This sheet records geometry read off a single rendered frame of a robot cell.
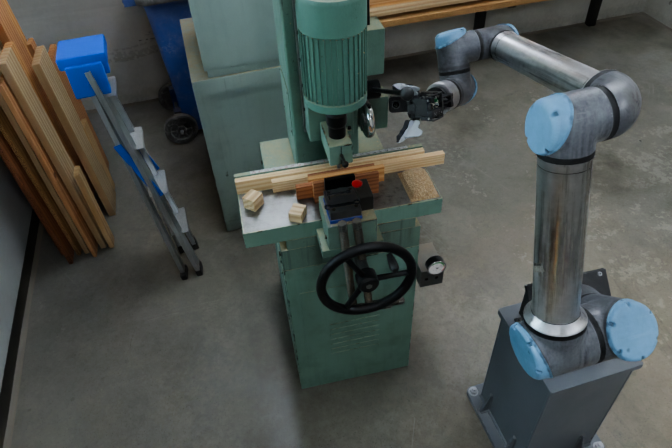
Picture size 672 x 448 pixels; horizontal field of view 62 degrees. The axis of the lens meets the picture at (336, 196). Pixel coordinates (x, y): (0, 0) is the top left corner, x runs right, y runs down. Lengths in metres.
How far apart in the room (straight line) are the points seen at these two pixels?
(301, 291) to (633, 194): 2.08
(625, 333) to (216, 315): 1.68
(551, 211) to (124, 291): 2.06
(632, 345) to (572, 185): 0.50
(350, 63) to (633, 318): 0.94
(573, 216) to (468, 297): 1.38
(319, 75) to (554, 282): 0.75
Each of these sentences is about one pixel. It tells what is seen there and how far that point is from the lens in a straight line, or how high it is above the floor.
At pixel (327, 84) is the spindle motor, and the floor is 1.29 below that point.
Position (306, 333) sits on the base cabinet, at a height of 0.37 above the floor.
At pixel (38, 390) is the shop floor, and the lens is 2.65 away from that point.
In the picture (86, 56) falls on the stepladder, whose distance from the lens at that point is 2.12.
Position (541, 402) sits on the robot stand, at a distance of 1.87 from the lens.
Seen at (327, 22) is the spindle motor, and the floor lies 1.46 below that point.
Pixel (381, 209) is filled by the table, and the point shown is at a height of 0.90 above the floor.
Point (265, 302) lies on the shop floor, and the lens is 2.58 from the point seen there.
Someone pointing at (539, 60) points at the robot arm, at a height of 1.34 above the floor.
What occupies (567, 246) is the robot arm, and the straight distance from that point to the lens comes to 1.33.
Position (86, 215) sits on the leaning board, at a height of 0.23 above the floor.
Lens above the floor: 2.02
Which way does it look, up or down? 42 degrees down
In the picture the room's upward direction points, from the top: 3 degrees counter-clockwise
